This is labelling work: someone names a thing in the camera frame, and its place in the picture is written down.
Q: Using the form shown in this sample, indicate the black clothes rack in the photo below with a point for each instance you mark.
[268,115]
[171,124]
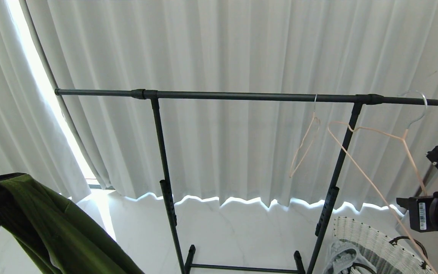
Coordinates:
[242,96]

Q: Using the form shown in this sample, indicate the pink clothes hanger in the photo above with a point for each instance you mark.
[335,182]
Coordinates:
[315,102]
[404,136]

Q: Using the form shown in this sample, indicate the pale grey garment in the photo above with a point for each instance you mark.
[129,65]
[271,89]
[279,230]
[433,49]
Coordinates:
[342,255]

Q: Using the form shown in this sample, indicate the white laundry basket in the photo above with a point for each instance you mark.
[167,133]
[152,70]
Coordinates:
[371,239]

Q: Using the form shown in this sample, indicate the white curtain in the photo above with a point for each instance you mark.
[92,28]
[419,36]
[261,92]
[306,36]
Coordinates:
[242,45]
[6,95]

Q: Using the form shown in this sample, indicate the green shirt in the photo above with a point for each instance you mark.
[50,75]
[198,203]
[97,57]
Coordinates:
[51,228]

